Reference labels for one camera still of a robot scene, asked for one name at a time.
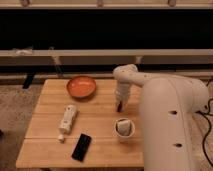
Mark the black rectangular remote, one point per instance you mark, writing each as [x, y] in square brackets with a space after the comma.
[81, 147]

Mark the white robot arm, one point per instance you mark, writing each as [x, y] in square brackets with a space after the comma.
[164, 104]

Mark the red chili pepper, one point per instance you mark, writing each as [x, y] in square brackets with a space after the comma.
[120, 107]

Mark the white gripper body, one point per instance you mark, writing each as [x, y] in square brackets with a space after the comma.
[122, 91]

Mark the white cup with napkin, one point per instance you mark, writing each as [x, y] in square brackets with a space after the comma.
[124, 129]

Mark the white plastic bottle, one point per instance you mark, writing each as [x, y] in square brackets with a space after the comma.
[67, 122]

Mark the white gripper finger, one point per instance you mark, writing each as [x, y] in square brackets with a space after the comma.
[117, 105]
[123, 105]

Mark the orange bowl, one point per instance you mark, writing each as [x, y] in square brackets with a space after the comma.
[81, 86]

